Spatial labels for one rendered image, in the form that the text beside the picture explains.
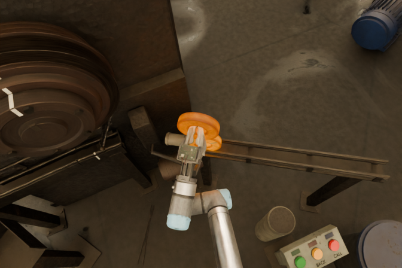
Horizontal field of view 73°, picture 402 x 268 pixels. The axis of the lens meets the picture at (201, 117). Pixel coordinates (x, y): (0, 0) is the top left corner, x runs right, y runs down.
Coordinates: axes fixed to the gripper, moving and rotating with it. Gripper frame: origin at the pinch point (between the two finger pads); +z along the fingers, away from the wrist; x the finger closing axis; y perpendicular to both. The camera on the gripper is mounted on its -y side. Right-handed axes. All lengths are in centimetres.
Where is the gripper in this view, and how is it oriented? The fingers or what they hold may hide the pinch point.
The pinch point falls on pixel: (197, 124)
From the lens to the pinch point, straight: 98.2
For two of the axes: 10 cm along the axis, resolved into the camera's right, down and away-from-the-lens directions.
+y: -1.3, -2.2, -9.7
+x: -9.7, -1.5, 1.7
